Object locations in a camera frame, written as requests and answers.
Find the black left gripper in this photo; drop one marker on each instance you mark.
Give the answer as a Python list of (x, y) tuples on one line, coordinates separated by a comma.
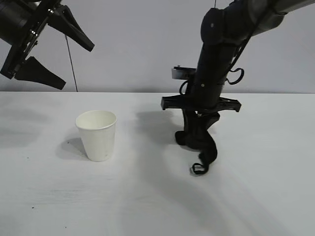
[(24, 49)]

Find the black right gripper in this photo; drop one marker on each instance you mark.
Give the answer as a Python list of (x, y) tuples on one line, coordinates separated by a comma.
[(204, 96)]

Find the black cloth rag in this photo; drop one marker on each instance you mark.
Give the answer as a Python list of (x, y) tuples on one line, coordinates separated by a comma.
[(197, 143)]

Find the white paper cup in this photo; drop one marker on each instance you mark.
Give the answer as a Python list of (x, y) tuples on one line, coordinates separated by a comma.
[(98, 142)]

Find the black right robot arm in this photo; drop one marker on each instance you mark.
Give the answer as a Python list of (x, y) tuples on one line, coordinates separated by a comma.
[(214, 49)]

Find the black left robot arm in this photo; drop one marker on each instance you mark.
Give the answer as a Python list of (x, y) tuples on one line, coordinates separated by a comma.
[(9, 17)]

